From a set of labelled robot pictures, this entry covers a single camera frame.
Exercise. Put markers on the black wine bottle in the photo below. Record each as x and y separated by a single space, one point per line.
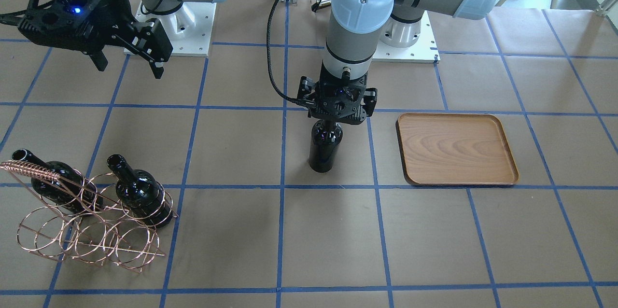
138 191
67 193
326 136

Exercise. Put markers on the copper wire bottle basket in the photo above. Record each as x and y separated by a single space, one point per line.
110 235

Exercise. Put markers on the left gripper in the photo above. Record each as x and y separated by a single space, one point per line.
371 97

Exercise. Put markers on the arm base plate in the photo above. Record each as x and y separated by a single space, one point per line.
407 42
189 29

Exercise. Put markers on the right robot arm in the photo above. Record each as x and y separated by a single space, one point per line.
156 7

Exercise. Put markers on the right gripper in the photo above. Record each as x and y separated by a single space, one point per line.
112 5

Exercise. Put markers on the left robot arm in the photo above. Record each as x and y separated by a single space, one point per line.
355 28

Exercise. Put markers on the wooden tray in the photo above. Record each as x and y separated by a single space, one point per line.
455 149

